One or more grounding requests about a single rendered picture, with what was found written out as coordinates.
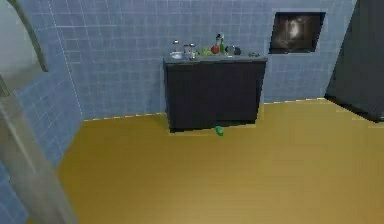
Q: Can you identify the black cabinet with grey top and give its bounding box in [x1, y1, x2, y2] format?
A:
[162, 54, 269, 133]

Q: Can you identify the green lettuce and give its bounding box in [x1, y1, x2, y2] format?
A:
[196, 47, 214, 57]

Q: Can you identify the dark round pot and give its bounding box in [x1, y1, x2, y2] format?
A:
[224, 45, 242, 56]

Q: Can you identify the green glass bottle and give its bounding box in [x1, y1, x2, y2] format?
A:
[215, 33, 226, 55]

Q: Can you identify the dark grey fridge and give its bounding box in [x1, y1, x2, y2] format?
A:
[324, 0, 384, 123]

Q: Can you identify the dark framed wall picture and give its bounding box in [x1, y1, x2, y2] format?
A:
[268, 11, 327, 55]

